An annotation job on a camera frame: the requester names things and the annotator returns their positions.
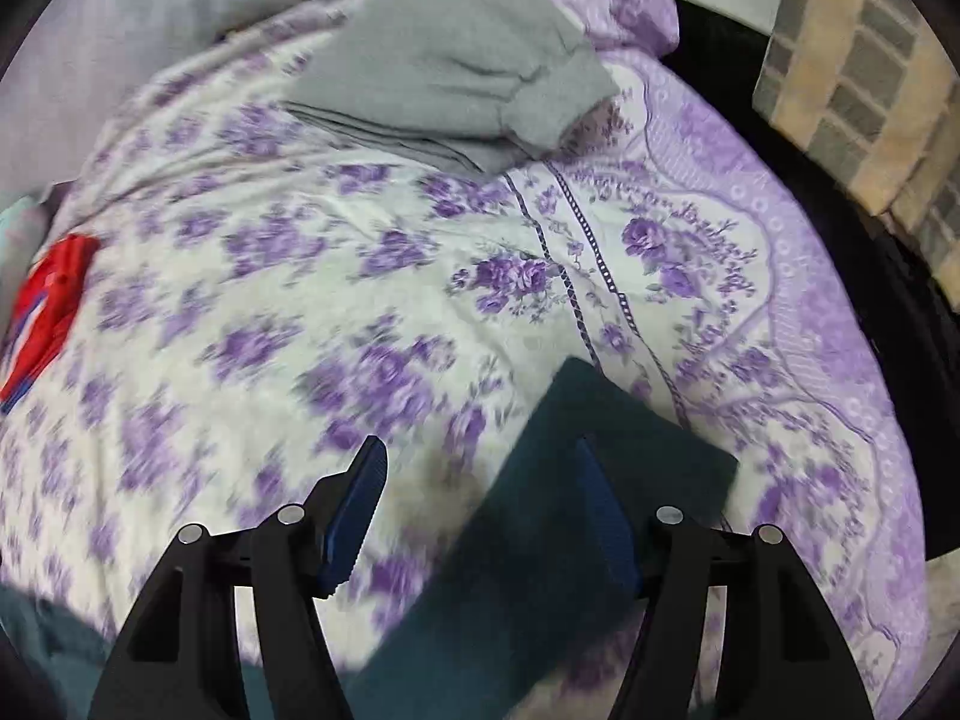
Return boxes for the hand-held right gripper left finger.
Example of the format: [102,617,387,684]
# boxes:
[88,435,389,720]

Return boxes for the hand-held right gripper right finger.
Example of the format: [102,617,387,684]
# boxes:
[576,436,875,720]

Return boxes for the dark teal pants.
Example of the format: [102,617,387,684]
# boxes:
[0,357,742,720]

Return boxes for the purple floral bed sheet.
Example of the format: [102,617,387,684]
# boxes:
[0,0,931,720]

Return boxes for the red garment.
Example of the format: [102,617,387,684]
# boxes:
[0,234,101,415]

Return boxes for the folded grey garment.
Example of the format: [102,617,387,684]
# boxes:
[283,0,620,175]

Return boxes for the grey beige checkered cloth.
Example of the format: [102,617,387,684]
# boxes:
[752,0,960,295]

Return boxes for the grey pillow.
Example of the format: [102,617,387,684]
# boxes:
[0,0,316,83]

